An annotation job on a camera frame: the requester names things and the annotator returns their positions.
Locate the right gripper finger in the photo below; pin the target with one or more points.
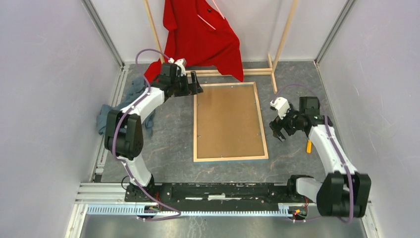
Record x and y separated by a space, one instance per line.
278 135
275 127

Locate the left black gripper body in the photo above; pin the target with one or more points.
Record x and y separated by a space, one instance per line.
181 83

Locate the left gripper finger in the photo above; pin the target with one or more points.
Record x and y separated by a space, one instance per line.
185 92
195 87

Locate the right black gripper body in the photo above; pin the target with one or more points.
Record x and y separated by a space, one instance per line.
291 122

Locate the blue picture frame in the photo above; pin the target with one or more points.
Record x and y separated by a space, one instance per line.
228 124

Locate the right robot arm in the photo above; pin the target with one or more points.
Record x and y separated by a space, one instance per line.
345 191

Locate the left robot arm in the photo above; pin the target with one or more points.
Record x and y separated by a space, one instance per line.
124 132

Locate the red shirt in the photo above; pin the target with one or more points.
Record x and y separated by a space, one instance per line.
189 39

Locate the pink clothes hanger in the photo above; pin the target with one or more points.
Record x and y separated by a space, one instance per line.
209 14

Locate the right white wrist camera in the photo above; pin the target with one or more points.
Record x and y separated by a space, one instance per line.
281 105

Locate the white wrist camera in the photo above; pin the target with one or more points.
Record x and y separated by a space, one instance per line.
281 105
180 66

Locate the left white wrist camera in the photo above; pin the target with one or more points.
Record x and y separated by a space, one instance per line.
180 66

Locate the yellow handled screwdriver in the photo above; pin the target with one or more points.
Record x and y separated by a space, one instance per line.
309 146

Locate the white cable duct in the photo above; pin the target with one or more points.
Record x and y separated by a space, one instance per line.
143 210

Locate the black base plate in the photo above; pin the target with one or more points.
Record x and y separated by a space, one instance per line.
215 197

